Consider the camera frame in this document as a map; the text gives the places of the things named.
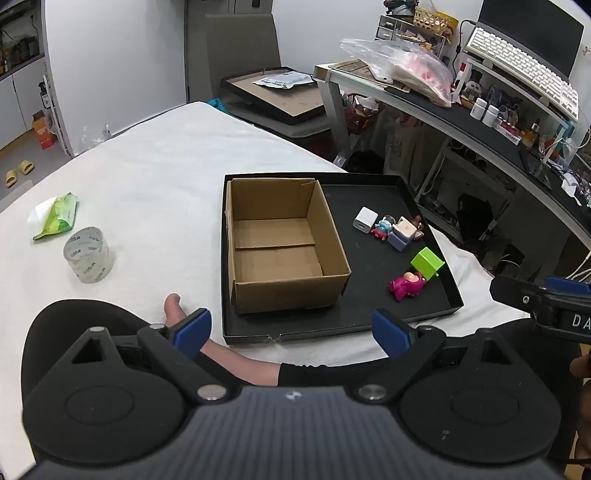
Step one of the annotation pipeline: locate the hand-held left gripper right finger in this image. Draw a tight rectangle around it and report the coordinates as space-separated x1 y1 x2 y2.
355 308 532 404

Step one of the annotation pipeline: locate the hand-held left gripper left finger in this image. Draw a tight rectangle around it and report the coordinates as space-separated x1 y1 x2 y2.
46 308 230 404

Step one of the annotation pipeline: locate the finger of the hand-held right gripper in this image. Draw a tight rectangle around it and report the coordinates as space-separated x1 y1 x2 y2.
544 275 591 297
489 274 552 319

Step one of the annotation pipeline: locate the black shallow tray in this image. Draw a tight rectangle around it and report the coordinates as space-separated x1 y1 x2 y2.
222 173 465 347

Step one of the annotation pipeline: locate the pink dinosaur toy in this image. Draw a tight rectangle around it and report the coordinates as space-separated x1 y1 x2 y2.
389 271 426 303

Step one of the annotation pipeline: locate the green cube box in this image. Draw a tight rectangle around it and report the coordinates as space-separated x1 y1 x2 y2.
410 247 446 281

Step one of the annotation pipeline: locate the small purple cube box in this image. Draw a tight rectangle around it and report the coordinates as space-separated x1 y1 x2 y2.
387 216 416 252

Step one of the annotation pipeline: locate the small blue toy figurine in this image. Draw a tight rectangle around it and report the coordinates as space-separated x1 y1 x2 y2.
372 216 398 241

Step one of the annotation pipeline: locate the brown cardboard box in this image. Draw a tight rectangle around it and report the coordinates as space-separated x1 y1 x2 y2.
225 178 352 316

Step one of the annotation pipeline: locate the white charger cube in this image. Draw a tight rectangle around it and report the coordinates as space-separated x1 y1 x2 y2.
353 207 378 234

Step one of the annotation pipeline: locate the person's right hand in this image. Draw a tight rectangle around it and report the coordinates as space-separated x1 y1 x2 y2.
569 353 591 384

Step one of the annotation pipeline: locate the black pouch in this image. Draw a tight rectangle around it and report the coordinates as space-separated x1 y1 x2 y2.
457 194 497 245

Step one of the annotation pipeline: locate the clear tape roll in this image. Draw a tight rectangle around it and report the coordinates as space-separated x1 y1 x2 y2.
63 226 115 283

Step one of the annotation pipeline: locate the white metal rack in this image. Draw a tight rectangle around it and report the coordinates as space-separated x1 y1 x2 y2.
416 138 522 259

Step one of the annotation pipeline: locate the black rubbish bag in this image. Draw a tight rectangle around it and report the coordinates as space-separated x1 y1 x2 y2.
344 150 386 175

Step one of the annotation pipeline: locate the green wet wipes pack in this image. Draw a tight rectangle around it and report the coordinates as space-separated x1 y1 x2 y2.
28 192 79 241

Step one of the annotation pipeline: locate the white printed bag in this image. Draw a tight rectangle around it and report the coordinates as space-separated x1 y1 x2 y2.
383 111 444 185

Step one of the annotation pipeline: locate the red plastic basket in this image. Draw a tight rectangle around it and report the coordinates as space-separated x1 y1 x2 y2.
344 95 384 134

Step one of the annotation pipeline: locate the white keyboard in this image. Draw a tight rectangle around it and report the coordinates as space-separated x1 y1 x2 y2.
464 27 580 121

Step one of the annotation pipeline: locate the curved glass desk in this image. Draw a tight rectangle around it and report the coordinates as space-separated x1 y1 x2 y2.
314 60 591 250

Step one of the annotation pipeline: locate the orange carton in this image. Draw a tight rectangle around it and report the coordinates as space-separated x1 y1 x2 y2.
31 111 58 151

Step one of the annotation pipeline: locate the black framed brown tray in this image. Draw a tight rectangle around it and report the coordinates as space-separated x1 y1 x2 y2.
219 67 333 126

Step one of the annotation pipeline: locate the clear plastic bag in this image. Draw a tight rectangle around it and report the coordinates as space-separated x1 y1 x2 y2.
340 38 453 108

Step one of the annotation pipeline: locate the black monitor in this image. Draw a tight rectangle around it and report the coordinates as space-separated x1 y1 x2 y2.
475 0 585 79

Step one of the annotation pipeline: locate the white plastic package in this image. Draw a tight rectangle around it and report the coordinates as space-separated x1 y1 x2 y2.
252 69 315 88

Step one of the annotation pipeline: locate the white cabinet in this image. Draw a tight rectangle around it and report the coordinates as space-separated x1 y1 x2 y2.
0 55 51 153

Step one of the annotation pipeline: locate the wicker basket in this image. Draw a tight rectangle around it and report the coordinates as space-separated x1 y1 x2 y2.
413 6 460 35

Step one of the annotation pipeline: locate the grey chair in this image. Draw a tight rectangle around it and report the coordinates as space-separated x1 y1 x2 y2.
205 13 342 139

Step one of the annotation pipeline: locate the grey drawer organiser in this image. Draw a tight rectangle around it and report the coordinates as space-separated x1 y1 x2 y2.
376 14 451 54

